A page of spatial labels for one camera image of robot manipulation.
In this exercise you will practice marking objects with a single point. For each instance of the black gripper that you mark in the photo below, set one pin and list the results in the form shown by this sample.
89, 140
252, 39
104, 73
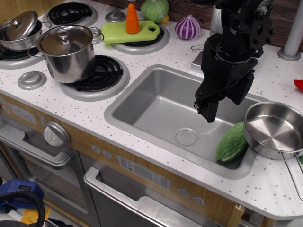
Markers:
228, 68

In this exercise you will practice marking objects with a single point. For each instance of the steel frying pan wire handle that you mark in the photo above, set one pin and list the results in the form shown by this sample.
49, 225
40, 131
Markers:
275, 130

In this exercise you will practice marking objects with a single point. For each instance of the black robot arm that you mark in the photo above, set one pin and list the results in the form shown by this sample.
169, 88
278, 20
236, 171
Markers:
246, 20

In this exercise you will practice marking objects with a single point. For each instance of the grey toy sink basin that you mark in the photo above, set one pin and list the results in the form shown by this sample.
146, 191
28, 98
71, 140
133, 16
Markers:
159, 107

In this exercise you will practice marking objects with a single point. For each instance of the green bitter gourd toy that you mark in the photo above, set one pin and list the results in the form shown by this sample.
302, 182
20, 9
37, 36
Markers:
232, 144

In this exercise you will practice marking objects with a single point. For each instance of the silver toy faucet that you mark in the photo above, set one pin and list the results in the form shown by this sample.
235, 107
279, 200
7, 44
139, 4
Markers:
215, 27

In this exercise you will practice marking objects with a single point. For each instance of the red toy pepper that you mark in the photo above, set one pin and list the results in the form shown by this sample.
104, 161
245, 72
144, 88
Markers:
299, 84

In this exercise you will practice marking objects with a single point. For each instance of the purple striped toy onion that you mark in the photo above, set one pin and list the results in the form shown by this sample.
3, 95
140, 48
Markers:
188, 28

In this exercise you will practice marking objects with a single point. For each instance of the green toy at right edge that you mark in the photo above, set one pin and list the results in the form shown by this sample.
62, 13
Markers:
301, 159

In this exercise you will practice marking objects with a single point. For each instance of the back right coil burner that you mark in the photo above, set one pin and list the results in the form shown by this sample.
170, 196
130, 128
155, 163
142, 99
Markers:
144, 47

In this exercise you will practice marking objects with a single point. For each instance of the yellow toy behind cabbage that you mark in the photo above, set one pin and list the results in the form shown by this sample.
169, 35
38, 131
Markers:
165, 20

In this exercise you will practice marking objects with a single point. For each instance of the green toy cabbage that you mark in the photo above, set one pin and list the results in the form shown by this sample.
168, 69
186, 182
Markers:
154, 10

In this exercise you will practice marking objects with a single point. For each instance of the front black coil burner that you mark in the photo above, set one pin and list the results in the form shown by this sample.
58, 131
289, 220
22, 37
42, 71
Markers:
110, 77

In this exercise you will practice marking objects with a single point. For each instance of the orange toy carrot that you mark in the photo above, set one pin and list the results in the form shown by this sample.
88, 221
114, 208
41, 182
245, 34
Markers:
132, 21

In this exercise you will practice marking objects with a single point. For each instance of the green cutting board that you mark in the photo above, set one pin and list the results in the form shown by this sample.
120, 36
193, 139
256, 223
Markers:
115, 32

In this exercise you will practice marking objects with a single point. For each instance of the grey stove knob back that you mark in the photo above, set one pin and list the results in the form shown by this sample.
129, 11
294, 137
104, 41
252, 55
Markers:
115, 16

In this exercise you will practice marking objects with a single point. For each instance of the grey stove knob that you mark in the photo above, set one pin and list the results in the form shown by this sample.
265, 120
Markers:
32, 80
115, 16

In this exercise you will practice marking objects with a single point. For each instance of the large steel pot with lid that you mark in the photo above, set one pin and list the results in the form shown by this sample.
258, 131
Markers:
68, 52

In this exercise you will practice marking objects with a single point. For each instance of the silver oven dial knob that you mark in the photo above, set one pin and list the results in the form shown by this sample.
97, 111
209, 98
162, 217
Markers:
55, 135

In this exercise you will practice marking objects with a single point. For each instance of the back left coil burner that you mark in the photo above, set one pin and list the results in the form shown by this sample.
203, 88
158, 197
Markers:
71, 13

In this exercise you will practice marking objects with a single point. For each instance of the grey stove knob front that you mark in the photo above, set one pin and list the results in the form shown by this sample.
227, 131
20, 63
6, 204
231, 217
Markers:
32, 80

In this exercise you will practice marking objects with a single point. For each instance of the left coil burner under pot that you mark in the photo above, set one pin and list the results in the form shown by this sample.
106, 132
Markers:
11, 60

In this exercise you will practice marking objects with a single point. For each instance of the small steel pot lid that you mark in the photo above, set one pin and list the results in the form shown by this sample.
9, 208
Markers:
22, 25

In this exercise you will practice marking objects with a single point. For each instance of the yellow cloth on floor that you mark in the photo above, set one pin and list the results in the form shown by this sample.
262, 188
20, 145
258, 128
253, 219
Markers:
30, 216

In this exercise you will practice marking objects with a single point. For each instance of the blue object on floor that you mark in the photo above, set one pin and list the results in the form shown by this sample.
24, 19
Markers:
21, 194

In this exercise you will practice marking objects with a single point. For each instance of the grey vertical post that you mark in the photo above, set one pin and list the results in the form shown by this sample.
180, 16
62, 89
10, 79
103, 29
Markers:
291, 50

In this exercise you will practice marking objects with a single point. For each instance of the dishwasher door with handle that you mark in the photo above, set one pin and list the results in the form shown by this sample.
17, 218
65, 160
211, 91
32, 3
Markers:
132, 192

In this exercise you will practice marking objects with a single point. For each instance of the oven door with handle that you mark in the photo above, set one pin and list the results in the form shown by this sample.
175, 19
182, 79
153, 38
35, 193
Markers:
57, 170

